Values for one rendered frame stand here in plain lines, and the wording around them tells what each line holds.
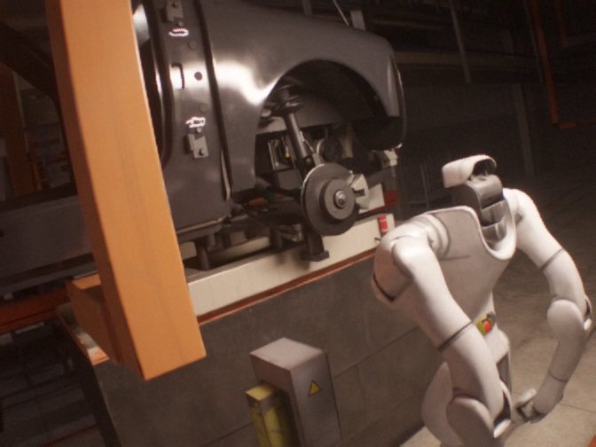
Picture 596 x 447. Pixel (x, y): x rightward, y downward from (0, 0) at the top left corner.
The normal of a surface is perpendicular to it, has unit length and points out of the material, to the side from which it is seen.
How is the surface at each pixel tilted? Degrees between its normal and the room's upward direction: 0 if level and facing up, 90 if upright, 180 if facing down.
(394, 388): 90
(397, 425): 90
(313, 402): 90
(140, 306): 90
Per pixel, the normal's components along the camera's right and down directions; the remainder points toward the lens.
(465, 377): -0.67, 0.25
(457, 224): -0.48, 0.18
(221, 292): 0.58, 0.00
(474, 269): -0.36, 0.64
